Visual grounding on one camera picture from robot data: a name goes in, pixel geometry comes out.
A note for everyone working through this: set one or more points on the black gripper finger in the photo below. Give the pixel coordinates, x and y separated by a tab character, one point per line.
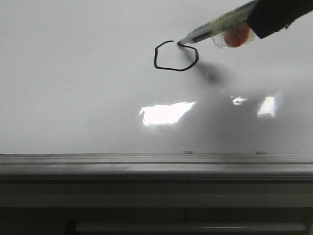
270	16

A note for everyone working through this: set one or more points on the white black whiteboard marker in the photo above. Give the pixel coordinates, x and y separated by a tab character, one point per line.
229	20

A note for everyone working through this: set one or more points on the grey tray under whiteboard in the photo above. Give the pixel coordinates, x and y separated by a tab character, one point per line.
156	207

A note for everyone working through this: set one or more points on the white whiteboard with aluminium frame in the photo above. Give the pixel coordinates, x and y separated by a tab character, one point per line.
100	89

